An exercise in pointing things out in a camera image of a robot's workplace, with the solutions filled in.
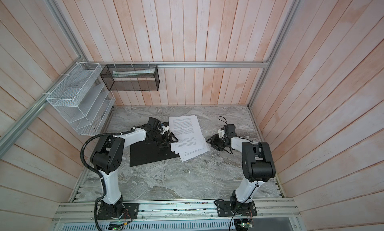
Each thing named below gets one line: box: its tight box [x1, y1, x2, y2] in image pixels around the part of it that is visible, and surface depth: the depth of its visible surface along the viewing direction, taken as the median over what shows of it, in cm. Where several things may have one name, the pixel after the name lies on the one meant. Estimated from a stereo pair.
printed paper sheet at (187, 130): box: [168, 115, 211, 154], surface depth 106 cm
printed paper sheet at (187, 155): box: [179, 143, 211, 162], surface depth 96 cm
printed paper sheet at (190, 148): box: [170, 138, 211, 157], surface depth 98 cm
